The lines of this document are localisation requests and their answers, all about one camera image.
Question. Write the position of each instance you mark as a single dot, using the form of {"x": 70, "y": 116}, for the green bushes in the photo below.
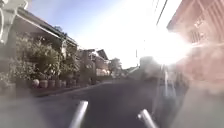
{"x": 43, "y": 60}

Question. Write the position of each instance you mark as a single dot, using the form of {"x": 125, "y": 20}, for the kerb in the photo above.
{"x": 56, "y": 91}

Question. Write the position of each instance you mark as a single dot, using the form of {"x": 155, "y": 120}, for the row of houses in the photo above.
{"x": 96, "y": 63}

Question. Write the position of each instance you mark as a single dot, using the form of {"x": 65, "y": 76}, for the building with overhanging roof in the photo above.
{"x": 33, "y": 23}

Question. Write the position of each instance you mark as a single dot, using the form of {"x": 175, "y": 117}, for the red brick building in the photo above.
{"x": 206, "y": 60}

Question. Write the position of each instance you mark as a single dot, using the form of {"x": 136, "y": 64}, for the dark asphalt road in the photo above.
{"x": 113, "y": 100}

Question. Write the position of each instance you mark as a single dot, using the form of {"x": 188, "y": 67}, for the row of plant pots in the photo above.
{"x": 43, "y": 84}

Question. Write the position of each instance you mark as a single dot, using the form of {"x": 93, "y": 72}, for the tree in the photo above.
{"x": 115, "y": 66}

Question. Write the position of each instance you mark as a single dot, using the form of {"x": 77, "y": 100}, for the robot's own part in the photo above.
{"x": 146, "y": 120}
{"x": 78, "y": 115}

